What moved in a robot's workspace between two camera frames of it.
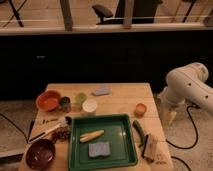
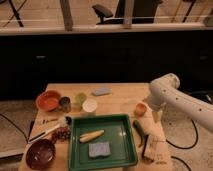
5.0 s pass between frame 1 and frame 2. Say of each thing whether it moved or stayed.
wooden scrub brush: stayed
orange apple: stayed
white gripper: moved
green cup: stayed
